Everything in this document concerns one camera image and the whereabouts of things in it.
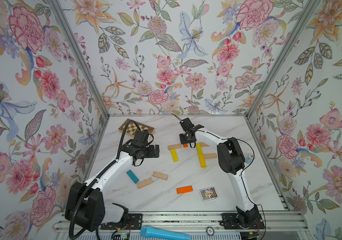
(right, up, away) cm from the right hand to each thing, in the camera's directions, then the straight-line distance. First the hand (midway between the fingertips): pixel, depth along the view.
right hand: (183, 137), depth 106 cm
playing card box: (+12, -29, -24) cm, 39 cm away
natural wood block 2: (-15, -22, -16) cm, 31 cm away
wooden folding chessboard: (-37, +7, +5) cm, 38 cm away
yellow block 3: (+11, -14, -10) cm, 21 cm away
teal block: (-32, -22, -17) cm, 42 cm away
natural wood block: (-7, -6, -2) cm, 9 cm away
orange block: (+1, -5, -6) cm, 8 cm away
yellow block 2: (+10, -7, -5) cm, 13 cm away
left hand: (-18, -6, -20) cm, 28 cm away
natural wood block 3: (-24, -25, -19) cm, 40 cm away
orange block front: (-1, -28, -21) cm, 35 cm away
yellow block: (-6, -11, -7) cm, 14 cm away
